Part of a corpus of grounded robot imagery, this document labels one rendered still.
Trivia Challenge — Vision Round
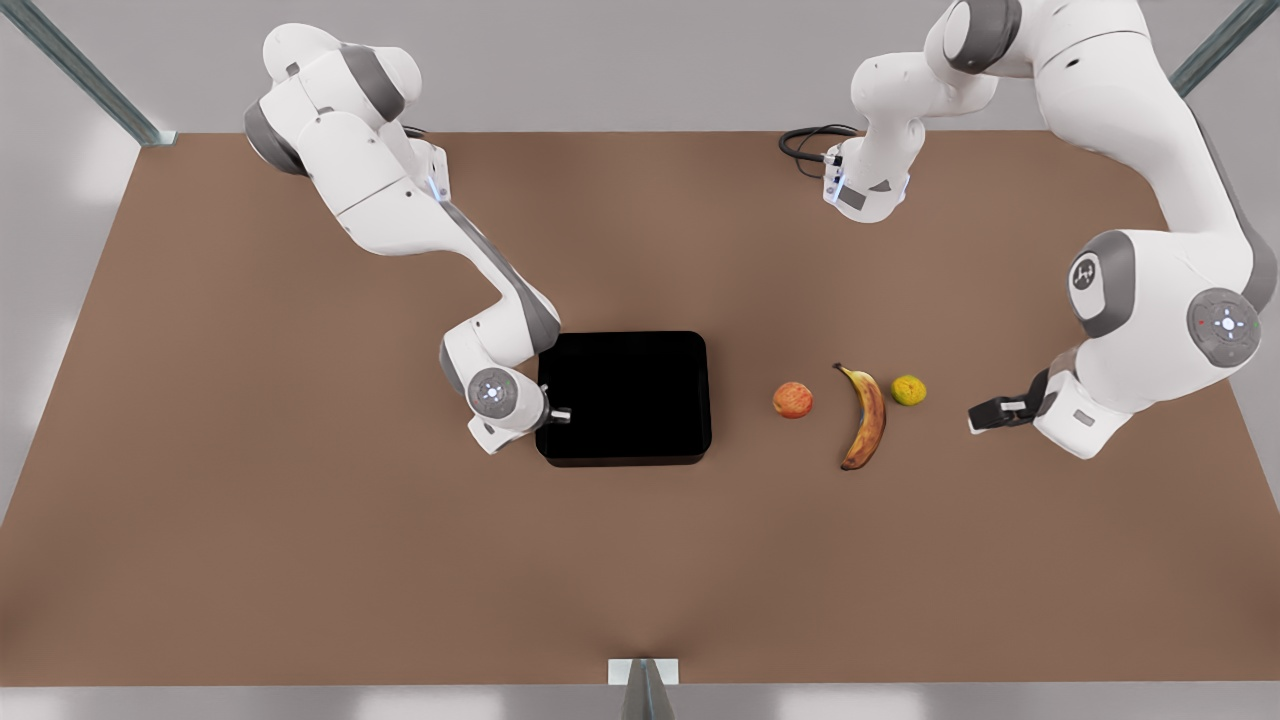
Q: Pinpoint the silver frame post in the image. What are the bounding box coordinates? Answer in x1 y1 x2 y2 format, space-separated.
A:
608 658 680 720
1169 0 1280 99
0 0 177 148

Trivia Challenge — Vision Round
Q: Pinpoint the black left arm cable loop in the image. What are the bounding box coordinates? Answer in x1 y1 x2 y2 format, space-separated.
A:
779 125 862 180

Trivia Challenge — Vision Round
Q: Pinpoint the ripe spotted yellow banana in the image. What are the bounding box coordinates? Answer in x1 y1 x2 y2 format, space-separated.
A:
833 363 888 471

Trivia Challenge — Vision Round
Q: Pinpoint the black rectangular tray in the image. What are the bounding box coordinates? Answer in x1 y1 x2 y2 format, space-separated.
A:
535 331 713 468

